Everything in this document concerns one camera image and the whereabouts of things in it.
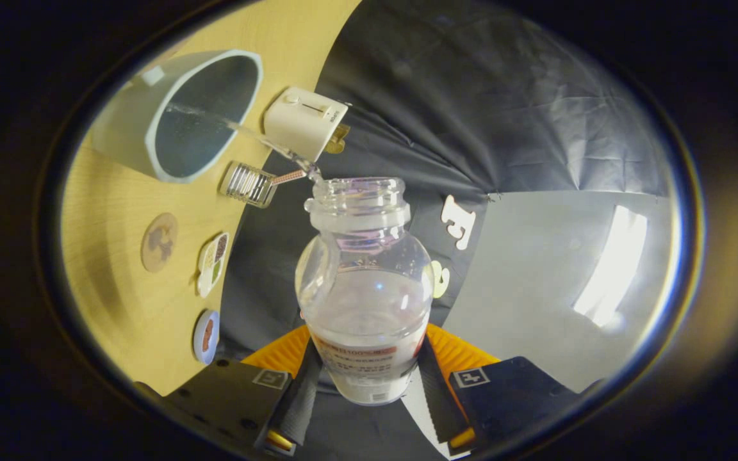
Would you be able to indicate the ceiling light panel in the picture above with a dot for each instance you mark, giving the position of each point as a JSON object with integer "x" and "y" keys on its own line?
{"x": 612, "y": 269}

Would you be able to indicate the wooden table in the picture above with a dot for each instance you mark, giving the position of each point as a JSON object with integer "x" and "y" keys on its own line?
{"x": 119, "y": 301}

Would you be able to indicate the blue plate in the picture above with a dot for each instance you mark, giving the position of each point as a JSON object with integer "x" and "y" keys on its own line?
{"x": 198, "y": 339}

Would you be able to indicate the pale green cup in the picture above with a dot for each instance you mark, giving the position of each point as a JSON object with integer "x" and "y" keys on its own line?
{"x": 125, "y": 128}

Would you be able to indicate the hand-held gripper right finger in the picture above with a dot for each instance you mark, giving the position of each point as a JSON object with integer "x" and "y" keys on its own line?
{"x": 436, "y": 397}

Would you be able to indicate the white divided bean dish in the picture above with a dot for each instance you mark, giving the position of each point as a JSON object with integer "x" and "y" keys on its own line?
{"x": 212, "y": 266}

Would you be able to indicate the round cork coaster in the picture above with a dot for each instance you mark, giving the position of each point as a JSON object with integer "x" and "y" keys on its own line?
{"x": 159, "y": 243}

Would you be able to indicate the brown toast slices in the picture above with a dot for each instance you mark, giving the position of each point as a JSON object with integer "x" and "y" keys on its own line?
{"x": 338, "y": 141}

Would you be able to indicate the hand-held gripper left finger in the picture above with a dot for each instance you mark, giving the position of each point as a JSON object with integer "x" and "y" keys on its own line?
{"x": 302, "y": 397}

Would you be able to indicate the clear plastic juice bottle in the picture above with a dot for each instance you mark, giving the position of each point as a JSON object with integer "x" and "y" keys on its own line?
{"x": 364, "y": 307}

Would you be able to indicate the brown meat piece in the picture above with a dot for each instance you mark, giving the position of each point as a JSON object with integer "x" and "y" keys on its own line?
{"x": 209, "y": 327}
{"x": 206, "y": 343}

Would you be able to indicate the white toaster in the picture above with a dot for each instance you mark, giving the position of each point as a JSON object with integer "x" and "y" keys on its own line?
{"x": 298, "y": 121}

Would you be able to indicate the red striped straw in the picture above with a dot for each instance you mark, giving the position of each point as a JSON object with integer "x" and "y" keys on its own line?
{"x": 289, "y": 177}

